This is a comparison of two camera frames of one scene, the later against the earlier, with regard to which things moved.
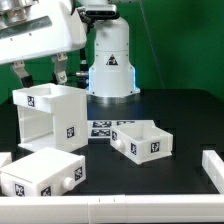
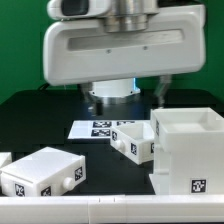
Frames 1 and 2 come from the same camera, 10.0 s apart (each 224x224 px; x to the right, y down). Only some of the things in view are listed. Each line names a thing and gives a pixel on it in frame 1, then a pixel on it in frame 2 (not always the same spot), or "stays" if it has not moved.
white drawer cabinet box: (52, 116) -> (188, 154)
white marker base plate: (102, 129) stays
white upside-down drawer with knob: (41, 173) stays
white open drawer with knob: (142, 143) stays
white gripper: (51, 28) -> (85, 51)
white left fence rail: (5, 158) stays
